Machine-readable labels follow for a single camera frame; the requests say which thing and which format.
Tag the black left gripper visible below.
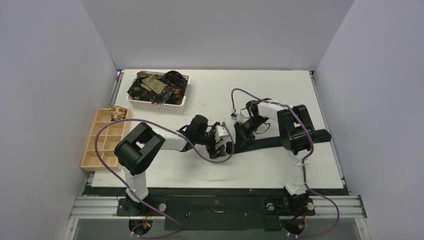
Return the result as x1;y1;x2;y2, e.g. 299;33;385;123
195;123;226;158

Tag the blue brown striped tie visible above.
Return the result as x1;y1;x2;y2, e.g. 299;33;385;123
225;129;332;154

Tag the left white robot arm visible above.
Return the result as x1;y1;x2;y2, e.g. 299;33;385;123
114;114;234;215

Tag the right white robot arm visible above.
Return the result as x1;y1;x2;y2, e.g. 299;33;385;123
226;98;315;214

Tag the pile of patterned ties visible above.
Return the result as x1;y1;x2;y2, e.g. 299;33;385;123
127;70;189;105

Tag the white perforated plastic basket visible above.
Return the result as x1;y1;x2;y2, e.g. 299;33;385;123
127;71;190;114

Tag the wooden compartment tray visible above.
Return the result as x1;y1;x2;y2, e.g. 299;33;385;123
80;108;132;172

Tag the rolled floral tie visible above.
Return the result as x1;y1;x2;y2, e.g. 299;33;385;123
110;105;128;122

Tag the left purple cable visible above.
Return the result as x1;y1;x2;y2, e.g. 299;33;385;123
94;118;236;239

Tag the purple cable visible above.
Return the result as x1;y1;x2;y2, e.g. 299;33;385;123
94;118;236;239
230;88;341;239

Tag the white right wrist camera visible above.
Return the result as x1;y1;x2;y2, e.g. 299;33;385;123
230;112;239;122

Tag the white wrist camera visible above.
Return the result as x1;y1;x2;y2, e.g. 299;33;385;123
214;124;229;142
230;112;239;122

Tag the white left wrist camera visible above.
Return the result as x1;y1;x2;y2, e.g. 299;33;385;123
214;124;229;142

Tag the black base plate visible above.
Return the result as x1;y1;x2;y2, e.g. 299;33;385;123
71;187;349;236

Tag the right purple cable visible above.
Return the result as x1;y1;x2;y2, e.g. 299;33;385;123
230;88;341;239

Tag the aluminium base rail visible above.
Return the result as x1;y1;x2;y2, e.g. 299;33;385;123
69;195;367;220

